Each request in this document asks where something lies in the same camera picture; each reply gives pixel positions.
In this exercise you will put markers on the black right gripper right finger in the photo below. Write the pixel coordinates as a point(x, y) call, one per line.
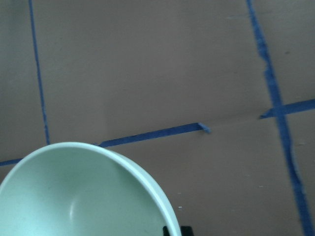
point(186, 231)

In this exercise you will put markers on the green bowl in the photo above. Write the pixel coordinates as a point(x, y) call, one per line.
point(77, 189)

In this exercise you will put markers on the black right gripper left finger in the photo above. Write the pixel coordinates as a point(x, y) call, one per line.
point(165, 231)

